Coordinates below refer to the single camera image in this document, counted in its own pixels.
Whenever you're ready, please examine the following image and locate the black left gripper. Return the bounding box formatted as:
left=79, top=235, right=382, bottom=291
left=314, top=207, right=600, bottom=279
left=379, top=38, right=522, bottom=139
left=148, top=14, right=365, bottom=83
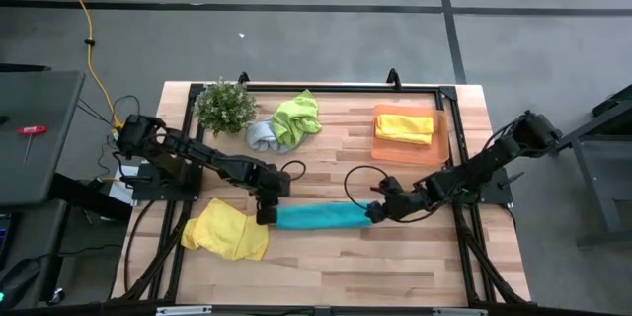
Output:
left=255, top=168, right=292, bottom=227

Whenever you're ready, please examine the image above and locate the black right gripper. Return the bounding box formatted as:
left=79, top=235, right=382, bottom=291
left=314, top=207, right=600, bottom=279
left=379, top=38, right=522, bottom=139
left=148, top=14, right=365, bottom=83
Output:
left=365, top=176, right=429, bottom=225

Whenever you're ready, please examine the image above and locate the yellow microfiber towel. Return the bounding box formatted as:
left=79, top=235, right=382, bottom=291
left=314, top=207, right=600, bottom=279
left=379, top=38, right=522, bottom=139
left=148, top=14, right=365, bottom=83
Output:
left=181, top=197, right=271, bottom=262
left=373, top=113, right=435, bottom=146

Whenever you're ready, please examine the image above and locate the teal microfiber towel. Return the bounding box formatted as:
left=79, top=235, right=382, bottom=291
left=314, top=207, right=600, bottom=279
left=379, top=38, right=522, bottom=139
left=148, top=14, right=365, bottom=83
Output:
left=275, top=200, right=374, bottom=231

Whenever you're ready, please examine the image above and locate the light grey microfiber towel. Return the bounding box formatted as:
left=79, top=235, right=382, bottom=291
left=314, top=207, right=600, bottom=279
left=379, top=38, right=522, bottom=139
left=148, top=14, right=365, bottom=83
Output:
left=245, top=117, right=297, bottom=155

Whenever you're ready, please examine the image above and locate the lime green microfiber towel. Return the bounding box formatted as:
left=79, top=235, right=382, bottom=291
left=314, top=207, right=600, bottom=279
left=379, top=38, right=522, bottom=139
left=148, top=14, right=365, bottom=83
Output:
left=270, top=88, right=323, bottom=150

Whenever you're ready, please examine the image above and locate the orange translucent plastic tray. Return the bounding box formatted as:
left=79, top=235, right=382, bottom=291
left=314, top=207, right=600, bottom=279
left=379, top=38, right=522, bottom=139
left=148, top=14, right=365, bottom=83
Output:
left=369, top=103, right=451, bottom=167

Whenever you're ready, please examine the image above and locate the small potted plant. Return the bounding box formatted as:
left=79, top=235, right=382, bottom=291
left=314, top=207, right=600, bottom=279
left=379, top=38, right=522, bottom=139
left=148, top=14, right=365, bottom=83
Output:
left=192, top=77, right=261, bottom=138

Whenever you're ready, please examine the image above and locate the silver aluminium extrusion piece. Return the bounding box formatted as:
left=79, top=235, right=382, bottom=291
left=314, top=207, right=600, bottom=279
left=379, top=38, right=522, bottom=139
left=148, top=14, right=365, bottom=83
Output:
left=433, top=307, right=489, bottom=316
left=156, top=305, right=212, bottom=316

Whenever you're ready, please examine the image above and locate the white paper sheet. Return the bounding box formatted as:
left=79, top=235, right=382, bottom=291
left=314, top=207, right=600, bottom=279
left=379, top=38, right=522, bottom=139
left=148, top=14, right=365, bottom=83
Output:
left=107, top=164, right=140, bottom=207

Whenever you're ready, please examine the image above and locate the black metal beam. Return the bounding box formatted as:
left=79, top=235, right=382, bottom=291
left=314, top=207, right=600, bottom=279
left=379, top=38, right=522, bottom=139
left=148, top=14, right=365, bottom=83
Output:
left=48, top=172, right=134, bottom=223

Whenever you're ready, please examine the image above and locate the black metal stand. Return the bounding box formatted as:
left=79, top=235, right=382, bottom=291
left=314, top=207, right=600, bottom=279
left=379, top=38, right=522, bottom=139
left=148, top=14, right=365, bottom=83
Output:
left=545, top=83, right=632, bottom=248

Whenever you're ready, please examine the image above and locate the black caster wheel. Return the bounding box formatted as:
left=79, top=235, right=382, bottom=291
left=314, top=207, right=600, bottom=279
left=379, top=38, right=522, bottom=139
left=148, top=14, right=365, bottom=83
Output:
left=46, top=286, right=66, bottom=306

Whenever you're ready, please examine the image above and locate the dark low desk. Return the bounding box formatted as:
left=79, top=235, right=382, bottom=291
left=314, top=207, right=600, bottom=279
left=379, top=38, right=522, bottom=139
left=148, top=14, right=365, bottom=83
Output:
left=0, top=199, right=68, bottom=310

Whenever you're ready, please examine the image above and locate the grey desk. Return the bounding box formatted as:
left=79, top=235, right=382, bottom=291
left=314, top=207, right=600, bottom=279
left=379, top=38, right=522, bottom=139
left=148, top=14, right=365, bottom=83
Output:
left=0, top=69, right=86, bottom=208

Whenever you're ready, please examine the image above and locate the black computer mouse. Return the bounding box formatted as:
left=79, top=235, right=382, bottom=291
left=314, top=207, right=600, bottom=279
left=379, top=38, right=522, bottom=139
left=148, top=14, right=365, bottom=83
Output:
left=0, top=258, right=41, bottom=310

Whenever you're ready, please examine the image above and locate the black keyboard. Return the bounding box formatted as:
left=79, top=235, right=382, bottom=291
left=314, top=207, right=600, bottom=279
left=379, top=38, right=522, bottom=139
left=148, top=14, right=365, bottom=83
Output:
left=0, top=212, right=14, bottom=271

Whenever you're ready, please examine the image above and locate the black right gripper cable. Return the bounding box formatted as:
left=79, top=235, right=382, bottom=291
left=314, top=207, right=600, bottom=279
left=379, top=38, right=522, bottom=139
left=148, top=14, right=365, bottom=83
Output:
left=344, top=165, right=392, bottom=208

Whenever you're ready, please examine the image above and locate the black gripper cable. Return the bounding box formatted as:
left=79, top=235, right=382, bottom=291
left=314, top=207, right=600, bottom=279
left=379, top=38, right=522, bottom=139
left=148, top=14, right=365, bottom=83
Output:
left=344, top=165, right=392, bottom=208
left=279, top=159, right=308, bottom=182

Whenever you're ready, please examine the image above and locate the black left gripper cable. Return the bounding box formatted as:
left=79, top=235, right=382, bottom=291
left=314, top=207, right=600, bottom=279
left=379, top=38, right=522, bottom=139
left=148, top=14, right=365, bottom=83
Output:
left=279, top=159, right=308, bottom=182

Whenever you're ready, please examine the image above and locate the black aluminium table frame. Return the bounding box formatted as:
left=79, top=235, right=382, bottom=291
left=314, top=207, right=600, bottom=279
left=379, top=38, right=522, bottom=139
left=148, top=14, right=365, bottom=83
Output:
left=111, top=67, right=533, bottom=316

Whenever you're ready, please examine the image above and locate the black floor cable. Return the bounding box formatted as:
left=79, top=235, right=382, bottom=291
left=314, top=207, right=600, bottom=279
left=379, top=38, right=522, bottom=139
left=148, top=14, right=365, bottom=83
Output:
left=76, top=94, right=150, bottom=182

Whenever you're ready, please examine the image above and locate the yellow cable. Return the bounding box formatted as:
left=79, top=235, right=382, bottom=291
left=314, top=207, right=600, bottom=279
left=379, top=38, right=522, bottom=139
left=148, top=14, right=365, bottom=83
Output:
left=47, top=0, right=124, bottom=132

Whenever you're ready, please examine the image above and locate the red-handled hex key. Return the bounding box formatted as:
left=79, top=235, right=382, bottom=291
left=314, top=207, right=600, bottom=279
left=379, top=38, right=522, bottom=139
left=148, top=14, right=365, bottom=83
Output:
left=17, top=125, right=49, bottom=167

